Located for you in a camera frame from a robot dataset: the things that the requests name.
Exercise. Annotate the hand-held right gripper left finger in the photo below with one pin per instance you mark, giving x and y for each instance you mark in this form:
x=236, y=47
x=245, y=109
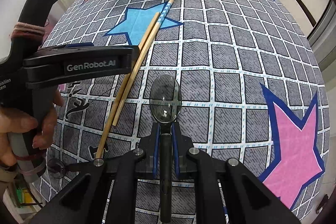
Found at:
x=156, y=145

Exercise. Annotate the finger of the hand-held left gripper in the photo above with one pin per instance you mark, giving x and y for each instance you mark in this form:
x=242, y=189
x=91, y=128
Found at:
x=92, y=66
x=78, y=45

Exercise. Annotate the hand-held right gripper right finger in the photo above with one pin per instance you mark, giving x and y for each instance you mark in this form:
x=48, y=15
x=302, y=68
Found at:
x=175, y=145

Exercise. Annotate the wooden chopstick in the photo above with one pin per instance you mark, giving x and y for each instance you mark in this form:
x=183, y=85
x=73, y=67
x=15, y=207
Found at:
x=123, y=98

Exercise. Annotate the clear grey spoon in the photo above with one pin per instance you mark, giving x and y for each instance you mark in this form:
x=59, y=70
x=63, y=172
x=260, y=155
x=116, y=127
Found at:
x=165, y=98
x=56, y=167

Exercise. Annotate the blue patterned chopstick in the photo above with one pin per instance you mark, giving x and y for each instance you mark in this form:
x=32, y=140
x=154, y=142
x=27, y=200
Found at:
x=147, y=45

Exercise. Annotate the person's left hand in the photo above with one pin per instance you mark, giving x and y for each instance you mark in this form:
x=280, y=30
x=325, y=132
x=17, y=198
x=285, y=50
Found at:
x=15, y=121

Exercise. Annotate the pink rubber band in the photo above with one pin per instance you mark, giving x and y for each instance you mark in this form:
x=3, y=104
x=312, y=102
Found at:
x=27, y=29

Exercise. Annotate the checked star-print tablecloth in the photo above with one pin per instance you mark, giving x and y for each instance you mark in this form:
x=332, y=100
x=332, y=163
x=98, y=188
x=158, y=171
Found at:
x=223, y=56

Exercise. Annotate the sliding door frame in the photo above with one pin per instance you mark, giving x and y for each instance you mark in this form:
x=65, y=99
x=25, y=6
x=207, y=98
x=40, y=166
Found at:
x=324, y=37

